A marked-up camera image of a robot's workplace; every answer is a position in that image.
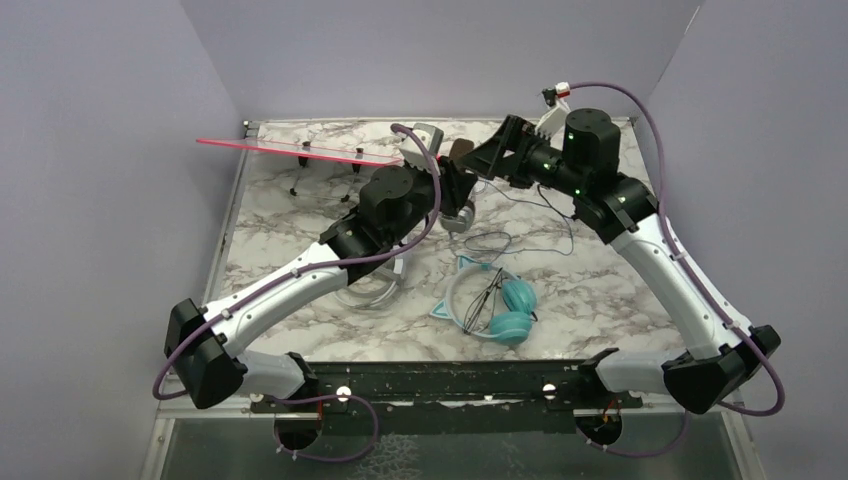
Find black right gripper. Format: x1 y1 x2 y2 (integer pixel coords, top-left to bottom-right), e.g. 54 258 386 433
459 112 589 198

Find brown over-ear headphones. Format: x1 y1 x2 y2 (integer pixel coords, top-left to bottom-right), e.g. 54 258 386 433
438 138 478 234

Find blue wired earbuds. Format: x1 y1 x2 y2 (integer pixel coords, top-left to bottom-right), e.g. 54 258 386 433
461 180 576 261

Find teal cat-ear headphones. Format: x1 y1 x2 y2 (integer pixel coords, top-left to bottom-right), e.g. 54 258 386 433
429 255 538 346

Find white grey over-ear headphones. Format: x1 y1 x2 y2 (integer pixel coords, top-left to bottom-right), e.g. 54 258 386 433
334 254 409 310

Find black wired earbuds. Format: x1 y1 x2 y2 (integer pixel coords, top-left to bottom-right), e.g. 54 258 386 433
461 267 504 335

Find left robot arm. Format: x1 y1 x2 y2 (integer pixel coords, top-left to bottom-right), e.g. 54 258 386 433
164 158 478 411

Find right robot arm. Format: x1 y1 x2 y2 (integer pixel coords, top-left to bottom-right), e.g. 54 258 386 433
450 108 781 414

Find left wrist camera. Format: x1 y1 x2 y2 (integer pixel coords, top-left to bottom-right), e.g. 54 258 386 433
399 122 444 171

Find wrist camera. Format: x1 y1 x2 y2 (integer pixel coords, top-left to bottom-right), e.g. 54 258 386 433
535 82 571 140
399 122 444 171

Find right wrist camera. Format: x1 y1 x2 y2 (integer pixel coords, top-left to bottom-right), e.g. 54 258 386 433
535 82 571 140

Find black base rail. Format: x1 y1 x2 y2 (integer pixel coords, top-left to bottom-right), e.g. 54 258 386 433
250 360 643 436

